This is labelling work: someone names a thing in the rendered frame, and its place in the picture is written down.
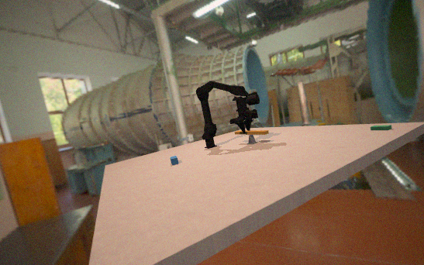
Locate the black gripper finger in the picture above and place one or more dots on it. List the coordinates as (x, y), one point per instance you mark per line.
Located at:
(242, 126)
(247, 124)

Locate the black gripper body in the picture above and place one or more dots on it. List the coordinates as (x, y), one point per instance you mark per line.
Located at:
(240, 119)

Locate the orange bar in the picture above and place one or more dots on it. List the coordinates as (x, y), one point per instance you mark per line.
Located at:
(256, 132)

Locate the green flat bar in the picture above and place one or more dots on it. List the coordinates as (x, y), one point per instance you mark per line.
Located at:
(387, 127)

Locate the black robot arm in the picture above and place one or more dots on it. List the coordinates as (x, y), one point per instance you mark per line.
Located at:
(203, 95)

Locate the small blue block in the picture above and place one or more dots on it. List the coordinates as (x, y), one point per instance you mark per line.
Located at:
(174, 160)

